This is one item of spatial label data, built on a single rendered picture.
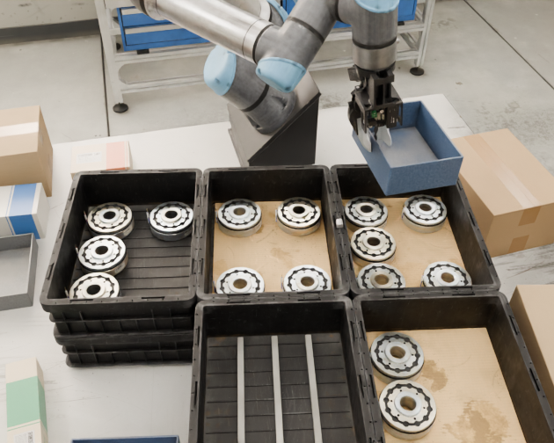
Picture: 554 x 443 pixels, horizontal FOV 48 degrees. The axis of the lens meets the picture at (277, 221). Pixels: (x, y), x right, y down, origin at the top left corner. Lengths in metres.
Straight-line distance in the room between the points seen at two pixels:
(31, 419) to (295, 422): 0.51
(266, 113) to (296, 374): 0.73
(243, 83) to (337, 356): 0.73
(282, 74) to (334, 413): 0.61
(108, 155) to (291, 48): 0.89
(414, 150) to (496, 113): 2.19
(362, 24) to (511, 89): 2.73
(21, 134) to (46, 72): 2.04
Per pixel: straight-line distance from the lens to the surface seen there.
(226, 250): 1.44
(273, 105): 1.67
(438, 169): 1.24
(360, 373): 1.13
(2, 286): 1.66
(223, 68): 1.60
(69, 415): 1.40
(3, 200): 1.76
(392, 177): 1.21
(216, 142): 1.96
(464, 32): 4.26
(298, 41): 1.08
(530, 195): 1.65
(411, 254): 1.46
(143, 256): 1.46
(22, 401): 1.38
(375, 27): 1.06
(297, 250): 1.44
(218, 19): 1.17
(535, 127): 3.49
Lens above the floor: 1.88
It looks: 44 degrees down
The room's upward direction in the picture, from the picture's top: 1 degrees clockwise
